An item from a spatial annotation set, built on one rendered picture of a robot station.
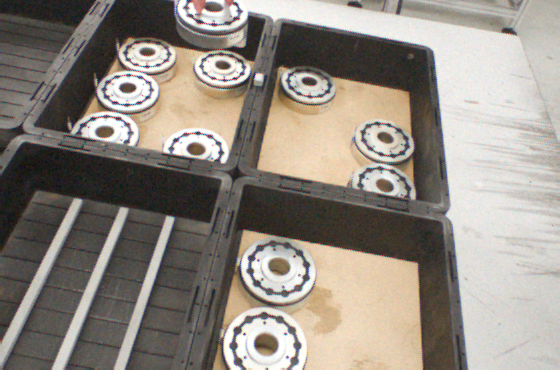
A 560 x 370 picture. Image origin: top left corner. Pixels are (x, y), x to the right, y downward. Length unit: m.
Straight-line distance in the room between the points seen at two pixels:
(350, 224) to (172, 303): 0.26
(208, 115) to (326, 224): 0.31
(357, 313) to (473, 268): 0.34
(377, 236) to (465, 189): 0.41
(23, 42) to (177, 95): 0.32
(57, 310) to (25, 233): 0.13
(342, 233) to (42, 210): 0.43
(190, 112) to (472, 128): 0.65
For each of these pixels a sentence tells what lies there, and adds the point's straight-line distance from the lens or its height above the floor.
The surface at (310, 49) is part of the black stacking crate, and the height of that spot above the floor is 0.88.
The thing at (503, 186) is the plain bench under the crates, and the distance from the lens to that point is 1.22.
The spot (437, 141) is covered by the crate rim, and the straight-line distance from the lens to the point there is 0.88.
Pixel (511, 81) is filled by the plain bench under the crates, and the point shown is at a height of 0.70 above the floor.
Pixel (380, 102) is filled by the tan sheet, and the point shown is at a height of 0.83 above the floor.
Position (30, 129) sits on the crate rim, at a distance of 0.83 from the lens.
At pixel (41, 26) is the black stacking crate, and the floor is 0.83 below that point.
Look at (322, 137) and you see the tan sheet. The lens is 0.97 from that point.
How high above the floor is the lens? 1.49
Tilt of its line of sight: 46 degrees down
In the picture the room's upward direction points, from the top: 11 degrees clockwise
